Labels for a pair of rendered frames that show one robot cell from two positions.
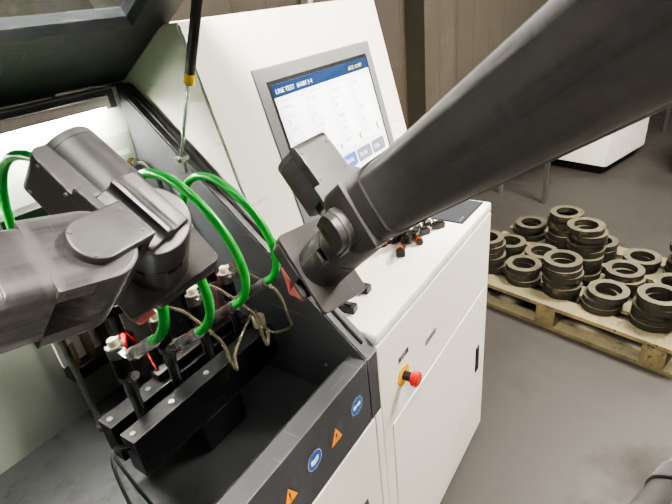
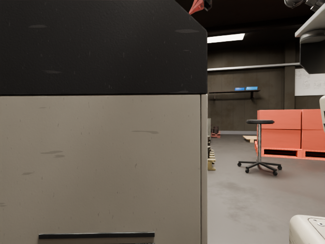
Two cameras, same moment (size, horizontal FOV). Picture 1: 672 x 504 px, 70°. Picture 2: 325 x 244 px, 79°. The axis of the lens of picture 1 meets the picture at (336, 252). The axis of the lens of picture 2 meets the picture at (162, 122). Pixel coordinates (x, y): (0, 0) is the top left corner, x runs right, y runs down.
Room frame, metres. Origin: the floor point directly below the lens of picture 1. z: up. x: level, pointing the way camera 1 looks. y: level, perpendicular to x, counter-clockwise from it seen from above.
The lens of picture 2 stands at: (-0.15, 0.76, 0.74)
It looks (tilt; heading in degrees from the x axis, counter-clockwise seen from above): 2 degrees down; 322
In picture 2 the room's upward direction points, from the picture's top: 1 degrees counter-clockwise
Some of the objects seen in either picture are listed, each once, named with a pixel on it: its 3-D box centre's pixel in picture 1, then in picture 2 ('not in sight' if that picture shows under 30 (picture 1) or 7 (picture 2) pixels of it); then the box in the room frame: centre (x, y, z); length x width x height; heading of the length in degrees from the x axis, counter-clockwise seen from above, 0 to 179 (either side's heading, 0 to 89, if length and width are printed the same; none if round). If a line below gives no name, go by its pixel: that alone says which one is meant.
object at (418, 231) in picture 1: (410, 231); not in sight; (1.11, -0.20, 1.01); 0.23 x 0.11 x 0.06; 143
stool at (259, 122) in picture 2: not in sight; (259, 144); (1.12, -1.85, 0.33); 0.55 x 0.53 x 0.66; 31
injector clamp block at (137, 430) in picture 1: (203, 396); not in sight; (0.71, 0.29, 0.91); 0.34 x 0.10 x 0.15; 143
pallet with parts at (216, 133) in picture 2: not in sight; (209, 129); (4.22, -4.64, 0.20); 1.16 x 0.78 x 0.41; 128
